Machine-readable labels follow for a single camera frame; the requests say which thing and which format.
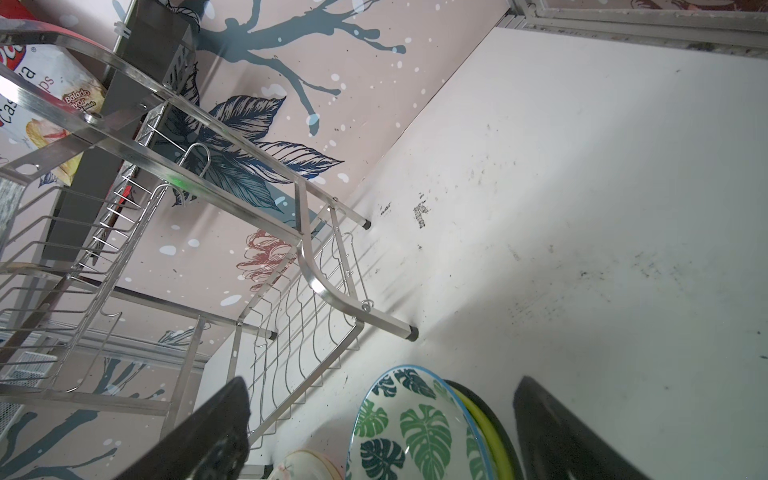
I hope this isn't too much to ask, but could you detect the green leaf pattern bowl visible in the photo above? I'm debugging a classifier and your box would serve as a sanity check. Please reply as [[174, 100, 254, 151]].
[[344, 365, 498, 480]]

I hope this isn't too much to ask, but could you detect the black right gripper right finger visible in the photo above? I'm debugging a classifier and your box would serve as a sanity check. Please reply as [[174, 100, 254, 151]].
[[513, 376, 647, 479]]

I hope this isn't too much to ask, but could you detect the silver two-tier dish rack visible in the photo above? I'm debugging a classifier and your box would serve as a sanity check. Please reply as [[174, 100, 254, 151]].
[[1, 19, 419, 446]]

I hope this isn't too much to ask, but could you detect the blue floral white bowl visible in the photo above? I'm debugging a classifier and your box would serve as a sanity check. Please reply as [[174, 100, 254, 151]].
[[443, 379, 526, 480]]

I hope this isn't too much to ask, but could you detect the Chuba cassava chips bag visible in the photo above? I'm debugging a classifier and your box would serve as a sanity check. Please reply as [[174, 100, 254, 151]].
[[0, 0, 108, 187]]

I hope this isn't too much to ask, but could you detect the white floral plate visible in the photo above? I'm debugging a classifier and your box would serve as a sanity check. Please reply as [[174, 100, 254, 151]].
[[268, 450, 343, 480]]

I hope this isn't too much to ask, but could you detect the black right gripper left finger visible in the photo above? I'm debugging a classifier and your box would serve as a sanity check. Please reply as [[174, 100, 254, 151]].
[[117, 377, 250, 479]]

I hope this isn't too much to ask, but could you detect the lime green bowl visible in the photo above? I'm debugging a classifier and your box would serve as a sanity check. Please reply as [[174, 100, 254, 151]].
[[449, 386, 517, 480]]

